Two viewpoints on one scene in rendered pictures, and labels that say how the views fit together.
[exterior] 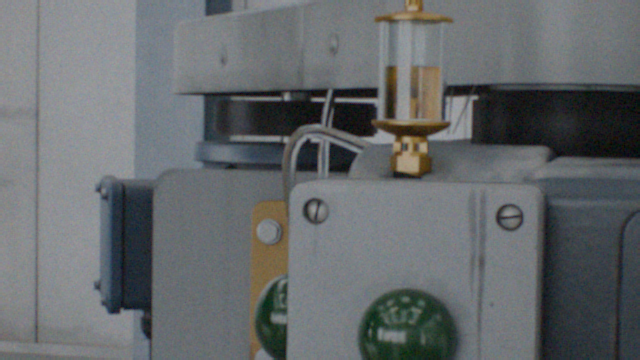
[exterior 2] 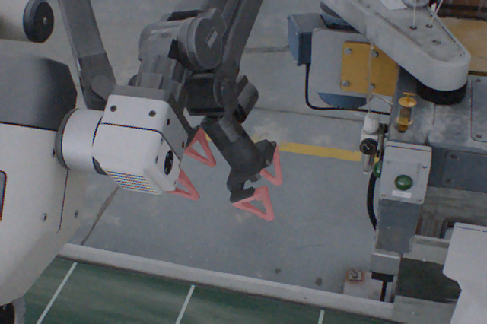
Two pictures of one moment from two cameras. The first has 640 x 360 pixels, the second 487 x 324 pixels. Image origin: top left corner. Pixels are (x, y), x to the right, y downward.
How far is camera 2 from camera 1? 0.80 m
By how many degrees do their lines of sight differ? 37
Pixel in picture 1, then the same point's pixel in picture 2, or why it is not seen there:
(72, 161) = not seen: outside the picture
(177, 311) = (318, 68)
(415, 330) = (405, 185)
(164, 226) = (315, 45)
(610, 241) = (444, 154)
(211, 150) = (327, 17)
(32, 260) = not seen: outside the picture
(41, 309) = not seen: outside the picture
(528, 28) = (432, 76)
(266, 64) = (352, 19)
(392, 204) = (402, 162)
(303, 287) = (384, 172)
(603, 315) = (440, 166)
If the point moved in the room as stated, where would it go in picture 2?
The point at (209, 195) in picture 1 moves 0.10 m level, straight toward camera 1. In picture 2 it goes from (329, 38) to (335, 61)
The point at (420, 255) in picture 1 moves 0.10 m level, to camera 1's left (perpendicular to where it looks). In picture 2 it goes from (407, 169) to (345, 169)
